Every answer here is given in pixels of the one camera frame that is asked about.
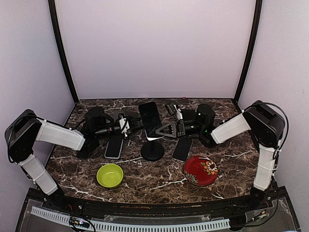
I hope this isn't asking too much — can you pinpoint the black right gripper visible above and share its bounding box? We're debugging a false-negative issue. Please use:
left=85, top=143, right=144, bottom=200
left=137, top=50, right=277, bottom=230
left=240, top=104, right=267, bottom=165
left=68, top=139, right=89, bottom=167
left=156, top=118, right=205, bottom=138

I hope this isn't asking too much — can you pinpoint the black phone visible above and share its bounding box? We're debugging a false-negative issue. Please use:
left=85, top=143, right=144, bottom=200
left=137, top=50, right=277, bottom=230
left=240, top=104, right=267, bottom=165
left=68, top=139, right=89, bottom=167
left=138, top=101, right=163, bottom=141

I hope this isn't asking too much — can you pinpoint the black pole phone stand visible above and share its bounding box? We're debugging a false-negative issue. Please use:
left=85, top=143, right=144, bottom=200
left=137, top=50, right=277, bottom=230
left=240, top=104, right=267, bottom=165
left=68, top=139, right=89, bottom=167
left=141, top=140, right=165, bottom=162

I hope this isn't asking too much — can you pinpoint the lavender phone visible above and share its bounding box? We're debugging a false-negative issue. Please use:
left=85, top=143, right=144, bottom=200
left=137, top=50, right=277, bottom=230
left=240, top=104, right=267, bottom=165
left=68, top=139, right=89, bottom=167
left=104, top=136, right=124, bottom=160

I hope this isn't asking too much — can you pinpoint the purple phone dark screen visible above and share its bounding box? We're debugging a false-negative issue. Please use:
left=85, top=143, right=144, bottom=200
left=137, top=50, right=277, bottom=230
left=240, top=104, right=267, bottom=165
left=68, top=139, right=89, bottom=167
left=76, top=147, right=92, bottom=160

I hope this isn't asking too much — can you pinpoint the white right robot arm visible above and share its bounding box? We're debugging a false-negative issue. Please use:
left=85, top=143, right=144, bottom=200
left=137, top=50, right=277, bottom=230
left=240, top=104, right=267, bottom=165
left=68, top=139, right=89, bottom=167
left=155, top=100, right=289, bottom=210

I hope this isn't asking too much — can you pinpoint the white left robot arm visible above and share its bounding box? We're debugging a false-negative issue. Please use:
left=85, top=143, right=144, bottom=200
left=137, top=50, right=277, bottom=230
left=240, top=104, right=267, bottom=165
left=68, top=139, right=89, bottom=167
left=4, top=106, right=143, bottom=211

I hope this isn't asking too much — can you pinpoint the phone in clear case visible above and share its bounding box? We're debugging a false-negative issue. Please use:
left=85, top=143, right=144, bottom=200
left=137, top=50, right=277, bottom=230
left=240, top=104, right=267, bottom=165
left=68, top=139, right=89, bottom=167
left=172, top=137, right=193, bottom=162

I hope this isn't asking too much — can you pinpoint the red floral plate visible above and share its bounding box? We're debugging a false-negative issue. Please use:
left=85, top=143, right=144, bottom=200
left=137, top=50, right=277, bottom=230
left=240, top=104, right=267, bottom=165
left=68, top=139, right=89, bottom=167
left=183, top=156, right=219, bottom=187

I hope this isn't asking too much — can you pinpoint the lime green bowl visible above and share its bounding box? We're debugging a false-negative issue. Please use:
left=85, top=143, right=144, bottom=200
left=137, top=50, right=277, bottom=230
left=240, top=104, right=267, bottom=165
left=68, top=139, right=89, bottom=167
left=96, top=163, right=124, bottom=188

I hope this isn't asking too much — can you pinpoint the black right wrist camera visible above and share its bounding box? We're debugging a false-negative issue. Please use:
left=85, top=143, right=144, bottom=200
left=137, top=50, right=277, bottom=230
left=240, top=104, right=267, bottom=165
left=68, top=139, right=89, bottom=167
left=196, top=103, right=215, bottom=128

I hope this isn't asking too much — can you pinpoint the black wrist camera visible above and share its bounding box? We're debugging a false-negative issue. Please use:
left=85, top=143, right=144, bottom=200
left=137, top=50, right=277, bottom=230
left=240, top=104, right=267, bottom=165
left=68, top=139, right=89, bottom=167
left=84, top=106, right=114, bottom=134
left=196, top=103, right=215, bottom=128

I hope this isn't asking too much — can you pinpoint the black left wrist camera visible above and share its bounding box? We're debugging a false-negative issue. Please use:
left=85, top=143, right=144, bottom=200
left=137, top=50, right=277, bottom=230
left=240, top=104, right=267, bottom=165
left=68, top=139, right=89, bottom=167
left=84, top=106, right=114, bottom=134

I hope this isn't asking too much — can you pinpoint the black front rail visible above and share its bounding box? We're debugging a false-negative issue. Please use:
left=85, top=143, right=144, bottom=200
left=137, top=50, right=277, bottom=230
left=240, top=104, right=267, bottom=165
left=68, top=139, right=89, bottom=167
left=26, top=188, right=276, bottom=218

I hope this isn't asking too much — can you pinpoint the white slotted cable duct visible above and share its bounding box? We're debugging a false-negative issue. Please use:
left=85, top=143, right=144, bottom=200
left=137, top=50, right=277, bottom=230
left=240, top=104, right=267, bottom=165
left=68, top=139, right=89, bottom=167
left=30, top=206, right=230, bottom=232

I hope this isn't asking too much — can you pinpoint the black right frame post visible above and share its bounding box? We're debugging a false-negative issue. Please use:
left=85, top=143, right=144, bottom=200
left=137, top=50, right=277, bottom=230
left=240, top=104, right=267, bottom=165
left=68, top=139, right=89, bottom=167
left=233, top=0, right=263, bottom=104

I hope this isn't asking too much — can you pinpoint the black frame post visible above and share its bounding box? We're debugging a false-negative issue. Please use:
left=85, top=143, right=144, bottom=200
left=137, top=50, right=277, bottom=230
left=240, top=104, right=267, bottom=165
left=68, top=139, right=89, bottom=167
left=48, top=0, right=79, bottom=104
left=233, top=0, right=263, bottom=104

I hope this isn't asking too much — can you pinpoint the black left frame post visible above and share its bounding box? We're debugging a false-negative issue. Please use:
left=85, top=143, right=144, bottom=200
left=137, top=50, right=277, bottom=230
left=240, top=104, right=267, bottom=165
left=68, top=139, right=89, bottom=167
left=48, top=0, right=79, bottom=104

